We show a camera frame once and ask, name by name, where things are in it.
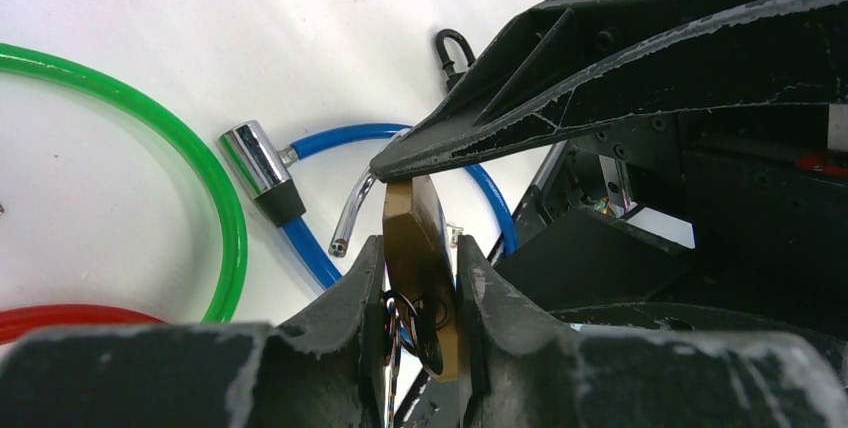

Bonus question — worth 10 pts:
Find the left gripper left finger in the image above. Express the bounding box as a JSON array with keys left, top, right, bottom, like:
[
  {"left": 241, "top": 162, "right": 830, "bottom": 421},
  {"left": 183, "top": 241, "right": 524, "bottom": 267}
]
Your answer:
[{"left": 1, "top": 236, "right": 386, "bottom": 427}]

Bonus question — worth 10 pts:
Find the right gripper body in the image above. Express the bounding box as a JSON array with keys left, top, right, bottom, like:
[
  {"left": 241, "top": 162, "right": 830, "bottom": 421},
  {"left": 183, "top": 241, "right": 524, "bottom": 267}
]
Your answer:
[{"left": 575, "top": 107, "right": 847, "bottom": 309}]

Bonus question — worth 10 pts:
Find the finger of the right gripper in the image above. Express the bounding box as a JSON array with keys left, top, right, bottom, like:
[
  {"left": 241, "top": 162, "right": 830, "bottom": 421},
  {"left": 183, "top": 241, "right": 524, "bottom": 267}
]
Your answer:
[
  {"left": 371, "top": 0, "right": 847, "bottom": 181},
  {"left": 495, "top": 208, "right": 847, "bottom": 339}
]

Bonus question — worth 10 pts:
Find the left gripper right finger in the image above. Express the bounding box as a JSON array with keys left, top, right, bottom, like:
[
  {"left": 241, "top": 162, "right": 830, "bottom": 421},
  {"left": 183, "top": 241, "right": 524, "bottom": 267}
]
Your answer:
[{"left": 457, "top": 235, "right": 847, "bottom": 427}]

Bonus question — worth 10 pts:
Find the brass padlock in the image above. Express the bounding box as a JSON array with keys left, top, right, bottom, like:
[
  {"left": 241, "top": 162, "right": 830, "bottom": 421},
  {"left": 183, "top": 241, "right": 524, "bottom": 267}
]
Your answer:
[{"left": 361, "top": 175, "right": 461, "bottom": 382}]

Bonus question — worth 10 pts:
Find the blue cable lock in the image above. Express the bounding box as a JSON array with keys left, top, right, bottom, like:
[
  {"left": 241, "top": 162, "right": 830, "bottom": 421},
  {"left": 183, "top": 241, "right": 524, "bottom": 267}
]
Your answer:
[{"left": 219, "top": 120, "right": 519, "bottom": 290}]

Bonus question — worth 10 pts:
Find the red cable lock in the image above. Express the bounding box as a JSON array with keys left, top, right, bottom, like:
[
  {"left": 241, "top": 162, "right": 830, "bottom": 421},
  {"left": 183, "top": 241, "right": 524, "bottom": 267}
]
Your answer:
[{"left": 1, "top": 304, "right": 163, "bottom": 345}]

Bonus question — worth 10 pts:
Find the green cable lock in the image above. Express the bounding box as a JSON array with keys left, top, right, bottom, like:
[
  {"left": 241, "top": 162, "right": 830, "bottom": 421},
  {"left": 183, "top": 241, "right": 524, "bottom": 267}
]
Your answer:
[{"left": 1, "top": 43, "right": 249, "bottom": 323}]

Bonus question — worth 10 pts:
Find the black padlock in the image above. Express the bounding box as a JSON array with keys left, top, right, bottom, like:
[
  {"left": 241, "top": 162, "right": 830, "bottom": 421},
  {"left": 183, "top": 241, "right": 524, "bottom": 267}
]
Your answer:
[{"left": 433, "top": 28, "right": 476, "bottom": 92}]

